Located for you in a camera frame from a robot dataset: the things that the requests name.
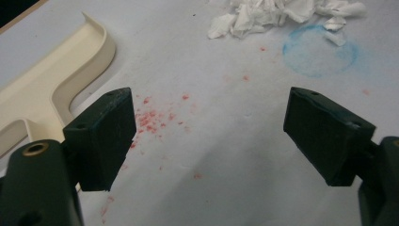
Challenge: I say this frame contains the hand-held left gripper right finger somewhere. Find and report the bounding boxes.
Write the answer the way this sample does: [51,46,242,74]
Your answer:
[282,86,376,187]

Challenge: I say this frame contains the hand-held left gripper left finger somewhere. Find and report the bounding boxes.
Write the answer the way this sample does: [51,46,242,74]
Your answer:
[62,87,137,192]

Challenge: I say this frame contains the cream plastic dustpan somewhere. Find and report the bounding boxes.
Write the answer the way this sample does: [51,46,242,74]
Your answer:
[0,11,117,158]

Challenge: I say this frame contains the pile of white paper scraps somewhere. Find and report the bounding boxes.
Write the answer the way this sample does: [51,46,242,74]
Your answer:
[207,0,368,48]

